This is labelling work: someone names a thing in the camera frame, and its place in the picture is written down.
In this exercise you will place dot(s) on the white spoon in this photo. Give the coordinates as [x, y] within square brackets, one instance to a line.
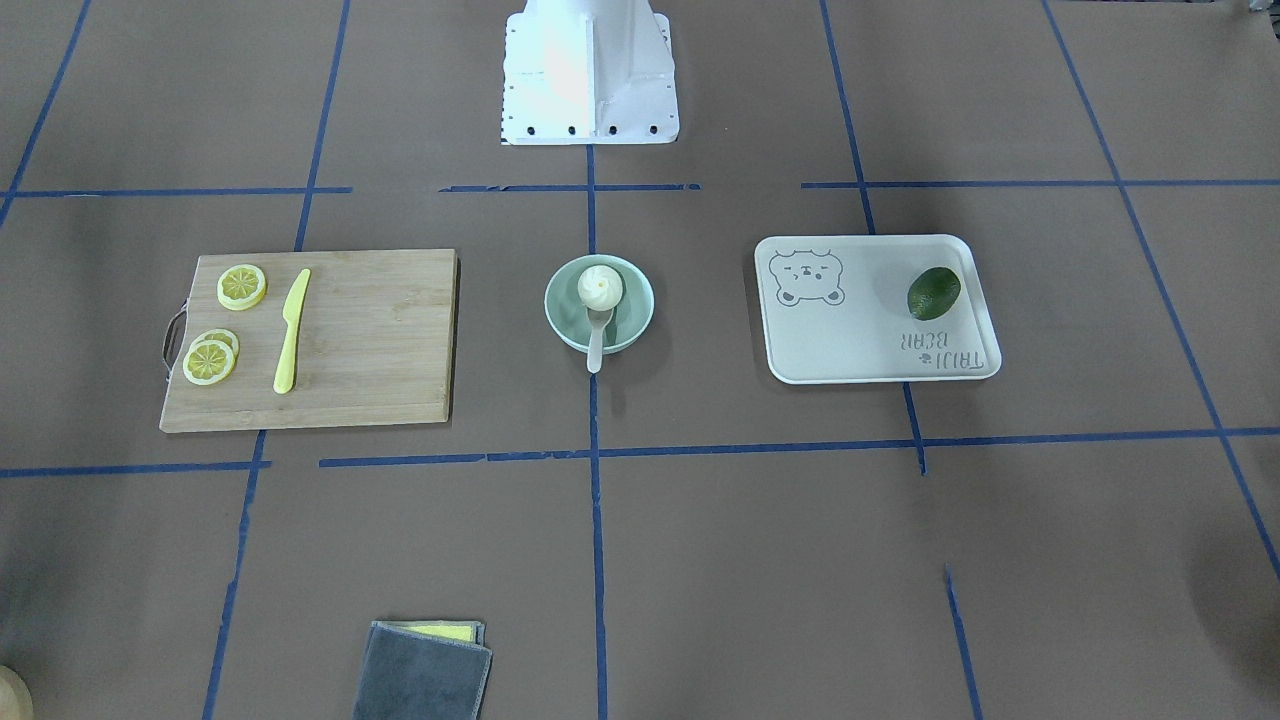
[598, 320]

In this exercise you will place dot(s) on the light green bowl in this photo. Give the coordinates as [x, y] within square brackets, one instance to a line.
[568, 317]

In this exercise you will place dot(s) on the white rectangular tray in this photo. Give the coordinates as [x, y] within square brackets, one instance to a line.
[835, 310]

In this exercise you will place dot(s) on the wooden cutting board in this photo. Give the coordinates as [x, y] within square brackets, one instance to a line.
[376, 343]

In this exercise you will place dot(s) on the green avocado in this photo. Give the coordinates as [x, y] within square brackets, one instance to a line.
[933, 293]

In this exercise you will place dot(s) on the yellow plastic knife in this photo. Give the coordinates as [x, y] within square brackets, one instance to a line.
[286, 366]

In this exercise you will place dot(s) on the grey folded cloth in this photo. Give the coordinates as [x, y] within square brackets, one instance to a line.
[423, 669]

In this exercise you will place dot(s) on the single lemon slice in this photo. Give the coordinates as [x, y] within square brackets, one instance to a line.
[241, 287]

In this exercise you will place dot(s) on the lemon slice stacked pair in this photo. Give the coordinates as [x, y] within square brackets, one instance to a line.
[212, 357]

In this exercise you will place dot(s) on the wooden mug tree stand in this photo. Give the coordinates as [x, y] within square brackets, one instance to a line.
[16, 701]

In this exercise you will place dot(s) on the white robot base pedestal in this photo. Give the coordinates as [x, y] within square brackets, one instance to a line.
[588, 73]

